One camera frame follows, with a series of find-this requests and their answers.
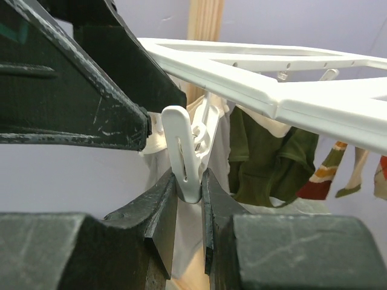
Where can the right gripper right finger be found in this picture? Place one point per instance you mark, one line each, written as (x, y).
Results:
(284, 251)

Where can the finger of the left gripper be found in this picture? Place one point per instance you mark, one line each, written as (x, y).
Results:
(52, 92)
(106, 38)

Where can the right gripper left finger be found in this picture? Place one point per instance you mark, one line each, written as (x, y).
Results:
(131, 248)

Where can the white plastic clip hanger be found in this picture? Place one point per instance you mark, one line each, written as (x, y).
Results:
(353, 110)

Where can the grey hanging underwear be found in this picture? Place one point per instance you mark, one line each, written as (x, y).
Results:
(188, 141)

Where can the olive green hanging underwear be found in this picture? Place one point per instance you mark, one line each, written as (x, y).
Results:
(265, 170)

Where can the striped hanging sock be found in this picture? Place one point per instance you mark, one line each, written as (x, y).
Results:
(318, 186)

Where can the wooden clothes rack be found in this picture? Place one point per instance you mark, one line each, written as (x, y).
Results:
(204, 23)

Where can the orange patterned hanging sock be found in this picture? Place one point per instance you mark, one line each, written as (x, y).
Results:
(380, 186)

